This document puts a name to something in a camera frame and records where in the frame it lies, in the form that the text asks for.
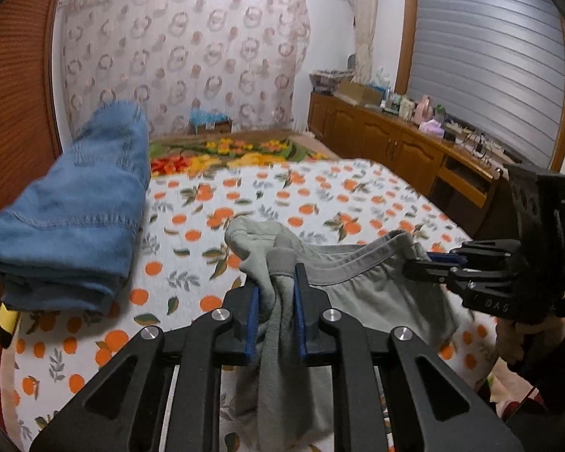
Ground yellow black object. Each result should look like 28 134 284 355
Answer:
0 304 22 349

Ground blue crumpled cloth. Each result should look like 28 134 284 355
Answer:
189 108 229 125

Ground purple tissue pack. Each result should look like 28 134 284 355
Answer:
419 120 446 139

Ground floral blanket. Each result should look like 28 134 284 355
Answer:
148 127 344 177

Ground dark wooden bed end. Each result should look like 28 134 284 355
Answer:
471 165 516 246

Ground person's right hand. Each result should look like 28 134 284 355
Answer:
494 313 565 370

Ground sheer lace curtain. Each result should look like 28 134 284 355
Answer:
351 0 376 86

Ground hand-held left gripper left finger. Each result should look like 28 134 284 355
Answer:
28 287 262 452

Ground woven basket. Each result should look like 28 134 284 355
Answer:
309 70 354 92

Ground orange print bedsheet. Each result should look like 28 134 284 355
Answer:
0 157 504 452

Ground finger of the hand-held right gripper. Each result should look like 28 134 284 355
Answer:
402 259 514 295
426 240 516 267

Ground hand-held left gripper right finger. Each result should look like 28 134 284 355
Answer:
294 263 535 452

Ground wooden window frame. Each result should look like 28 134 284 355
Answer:
394 0 565 180

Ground folded blue jeans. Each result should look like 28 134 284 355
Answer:
0 100 151 314

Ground grey window blind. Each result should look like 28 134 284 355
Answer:
407 0 565 165

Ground ring-patterned wall cloth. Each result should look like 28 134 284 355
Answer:
59 0 312 139

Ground pink bottle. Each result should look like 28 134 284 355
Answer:
414 95 435 124

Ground open cardboard box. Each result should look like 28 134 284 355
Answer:
334 80 384 107

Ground ribbed wooden panel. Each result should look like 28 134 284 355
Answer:
0 0 73 434

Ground person's right forearm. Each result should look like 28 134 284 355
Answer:
508 325 565 420

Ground small cardboard box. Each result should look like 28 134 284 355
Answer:
189 120 234 135

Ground wooden sideboard cabinet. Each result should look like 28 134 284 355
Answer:
308 92 504 208

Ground grey-green pants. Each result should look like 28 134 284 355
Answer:
224 217 462 443

